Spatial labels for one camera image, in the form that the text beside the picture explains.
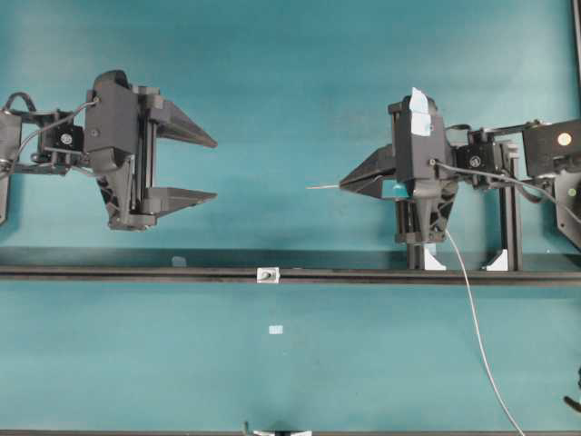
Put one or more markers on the long black aluminium rail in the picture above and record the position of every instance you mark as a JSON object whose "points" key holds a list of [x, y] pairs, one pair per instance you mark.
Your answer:
{"points": [[282, 276]]}

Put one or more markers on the black right edge post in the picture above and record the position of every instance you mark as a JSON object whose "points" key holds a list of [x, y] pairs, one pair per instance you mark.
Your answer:
{"points": [[575, 10]]}

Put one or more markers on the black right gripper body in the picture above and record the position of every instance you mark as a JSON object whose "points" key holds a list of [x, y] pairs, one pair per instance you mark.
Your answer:
{"points": [[430, 188]]}

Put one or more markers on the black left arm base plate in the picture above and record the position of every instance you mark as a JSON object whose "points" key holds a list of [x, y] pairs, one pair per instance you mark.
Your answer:
{"points": [[4, 198]]}

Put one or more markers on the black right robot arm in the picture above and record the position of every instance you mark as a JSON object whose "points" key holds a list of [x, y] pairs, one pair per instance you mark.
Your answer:
{"points": [[527, 156]]}

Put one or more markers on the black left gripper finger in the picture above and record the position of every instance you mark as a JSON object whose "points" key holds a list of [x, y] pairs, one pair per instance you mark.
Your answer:
{"points": [[165, 200], [173, 123]]}

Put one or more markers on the black aluminium frame stand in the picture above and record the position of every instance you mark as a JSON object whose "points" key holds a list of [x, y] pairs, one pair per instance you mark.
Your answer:
{"points": [[492, 231]]}

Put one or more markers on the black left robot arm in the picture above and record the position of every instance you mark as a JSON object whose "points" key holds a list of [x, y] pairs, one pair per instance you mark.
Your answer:
{"points": [[52, 142]]}

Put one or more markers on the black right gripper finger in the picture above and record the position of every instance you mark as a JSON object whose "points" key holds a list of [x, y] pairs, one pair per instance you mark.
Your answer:
{"points": [[377, 185], [382, 162]]}

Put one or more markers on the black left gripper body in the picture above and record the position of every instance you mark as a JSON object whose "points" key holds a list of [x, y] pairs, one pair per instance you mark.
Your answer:
{"points": [[117, 136]]}

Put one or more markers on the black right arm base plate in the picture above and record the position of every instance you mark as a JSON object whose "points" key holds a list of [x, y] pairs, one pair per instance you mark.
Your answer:
{"points": [[567, 192]]}

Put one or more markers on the black bottom edge rail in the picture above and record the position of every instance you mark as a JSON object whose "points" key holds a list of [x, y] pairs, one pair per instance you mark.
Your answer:
{"points": [[215, 433]]}

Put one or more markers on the silver metal fitting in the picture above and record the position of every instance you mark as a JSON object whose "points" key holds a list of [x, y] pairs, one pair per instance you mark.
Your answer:
{"points": [[268, 275]]}

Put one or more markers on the blue tape on gripper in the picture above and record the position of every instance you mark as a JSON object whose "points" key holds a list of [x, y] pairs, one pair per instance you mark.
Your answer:
{"points": [[420, 118]]}

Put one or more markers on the white bracket at bottom edge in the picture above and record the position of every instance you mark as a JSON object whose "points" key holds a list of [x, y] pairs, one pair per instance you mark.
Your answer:
{"points": [[263, 433]]}

